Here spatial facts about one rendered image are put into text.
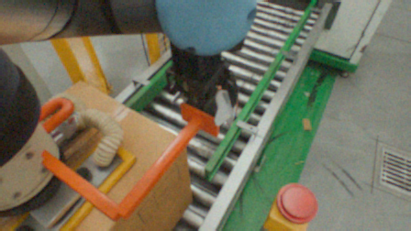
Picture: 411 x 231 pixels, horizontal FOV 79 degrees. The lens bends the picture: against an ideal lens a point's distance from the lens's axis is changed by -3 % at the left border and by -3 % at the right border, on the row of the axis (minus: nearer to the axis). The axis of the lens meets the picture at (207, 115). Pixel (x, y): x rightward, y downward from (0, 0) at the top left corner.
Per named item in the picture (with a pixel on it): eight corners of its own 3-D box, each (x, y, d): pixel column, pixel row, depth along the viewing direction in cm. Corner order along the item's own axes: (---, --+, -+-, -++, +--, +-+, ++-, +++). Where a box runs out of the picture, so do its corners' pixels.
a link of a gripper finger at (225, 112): (216, 141, 48) (198, 103, 43) (231, 120, 51) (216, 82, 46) (229, 144, 46) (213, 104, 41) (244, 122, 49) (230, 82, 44)
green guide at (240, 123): (312, 5, 187) (316, -7, 180) (326, 8, 183) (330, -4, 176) (204, 179, 98) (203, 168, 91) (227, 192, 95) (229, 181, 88)
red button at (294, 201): (281, 184, 50) (285, 175, 47) (316, 202, 48) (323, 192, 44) (268, 215, 46) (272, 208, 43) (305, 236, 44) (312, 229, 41)
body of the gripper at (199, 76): (167, 96, 43) (157, 34, 34) (195, 68, 48) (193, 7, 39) (205, 115, 41) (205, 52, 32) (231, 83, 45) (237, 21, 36)
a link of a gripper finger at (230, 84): (218, 107, 48) (201, 68, 43) (223, 101, 49) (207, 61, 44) (239, 109, 45) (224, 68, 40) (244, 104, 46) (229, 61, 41)
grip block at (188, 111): (203, 94, 58) (203, 78, 54) (237, 110, 55) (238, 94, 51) (181, 119, 53) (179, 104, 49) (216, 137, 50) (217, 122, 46)
